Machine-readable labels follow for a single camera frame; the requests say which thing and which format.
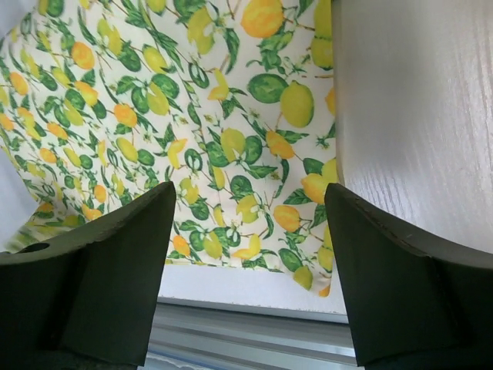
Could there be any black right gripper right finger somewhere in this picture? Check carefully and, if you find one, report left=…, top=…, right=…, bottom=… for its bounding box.
left=325, top=183, right=492, bottom=366

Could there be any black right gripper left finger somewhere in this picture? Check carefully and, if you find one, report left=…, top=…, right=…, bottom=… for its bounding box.
left=1, top=182, right=176, bottom=365

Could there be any lemon print skirt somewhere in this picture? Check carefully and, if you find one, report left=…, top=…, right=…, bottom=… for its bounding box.
left=1, top=1, right=338, bottom=298

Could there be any aluminium mounting rail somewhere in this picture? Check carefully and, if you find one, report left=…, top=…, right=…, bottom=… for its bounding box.
left=149, top=298, right=357, bottom=369

